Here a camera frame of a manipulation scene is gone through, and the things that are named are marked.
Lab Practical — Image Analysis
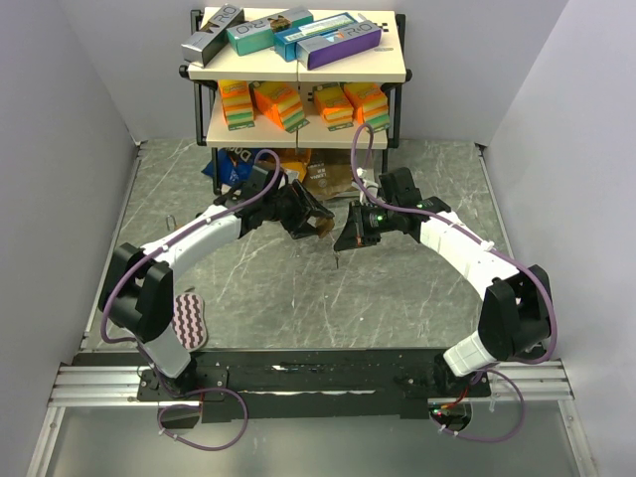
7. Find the blue Doritos chip bag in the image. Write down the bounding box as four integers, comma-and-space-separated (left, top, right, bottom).
202, 147, 260, 192

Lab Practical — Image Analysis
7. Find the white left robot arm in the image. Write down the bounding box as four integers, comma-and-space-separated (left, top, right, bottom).
98, 163, 334, 399

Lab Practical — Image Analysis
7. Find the teal RiO box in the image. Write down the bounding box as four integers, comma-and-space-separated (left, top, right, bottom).
227, 6, 314, 56

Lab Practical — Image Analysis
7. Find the orange potato chip bag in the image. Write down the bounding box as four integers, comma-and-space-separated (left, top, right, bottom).
274, 148, 311, 182

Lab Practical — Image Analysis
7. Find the sponge pack centre right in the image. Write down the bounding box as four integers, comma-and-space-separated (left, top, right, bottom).
312, 82, 354, 131

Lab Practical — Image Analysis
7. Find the brown paper snack bag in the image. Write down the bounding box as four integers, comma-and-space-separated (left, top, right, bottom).
302, 149, 359, 201

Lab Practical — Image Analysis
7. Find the silver RiO box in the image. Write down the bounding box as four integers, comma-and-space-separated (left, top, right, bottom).
181, 4, 244, 66

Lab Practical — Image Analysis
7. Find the sponge pack far right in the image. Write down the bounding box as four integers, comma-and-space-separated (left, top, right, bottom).
343, 82, 390, 132

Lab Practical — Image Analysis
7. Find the sponge pack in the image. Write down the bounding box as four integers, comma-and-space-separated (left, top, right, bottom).
218, 79, 254, 130
343, 82, 390, 132
249, 81, 309, 132
312, 82, 354, 131

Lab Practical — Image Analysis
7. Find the sponge pack centre left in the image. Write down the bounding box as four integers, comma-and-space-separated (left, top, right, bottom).
249, 81, 309, 132

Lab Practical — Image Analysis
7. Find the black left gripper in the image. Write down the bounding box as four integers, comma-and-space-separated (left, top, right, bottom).
263, 180, 333, 239

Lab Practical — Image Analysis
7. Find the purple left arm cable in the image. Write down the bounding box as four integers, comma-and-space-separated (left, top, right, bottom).
100, 148, 282, 451

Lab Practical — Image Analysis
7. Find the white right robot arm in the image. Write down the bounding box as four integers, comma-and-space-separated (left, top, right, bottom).
334, 168, 555, 396

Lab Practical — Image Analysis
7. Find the blue teal box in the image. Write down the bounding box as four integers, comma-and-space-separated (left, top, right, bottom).
273, 12, 358, 62

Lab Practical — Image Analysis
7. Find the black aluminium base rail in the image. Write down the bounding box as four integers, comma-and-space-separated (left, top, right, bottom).
49, 348, 573, 423

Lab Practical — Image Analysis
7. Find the sponge pack far left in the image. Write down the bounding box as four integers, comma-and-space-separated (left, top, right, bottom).
218, 79, 254, 130

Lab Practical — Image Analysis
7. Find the purple striped sponge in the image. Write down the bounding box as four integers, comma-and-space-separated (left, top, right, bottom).
172, 292, 208, 352

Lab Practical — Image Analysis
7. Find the small brass padlock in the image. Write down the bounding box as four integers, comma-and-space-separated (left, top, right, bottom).
166, 215, 180, 232

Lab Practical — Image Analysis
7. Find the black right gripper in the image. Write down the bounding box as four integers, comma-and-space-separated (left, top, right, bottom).
335, 199, 399, 251

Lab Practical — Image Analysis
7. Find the large brass padlock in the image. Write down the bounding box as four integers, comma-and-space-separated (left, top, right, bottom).
315, 217, 335, 239

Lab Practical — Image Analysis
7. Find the purple RiO box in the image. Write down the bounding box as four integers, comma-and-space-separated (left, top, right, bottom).
296, 21, 383, 71

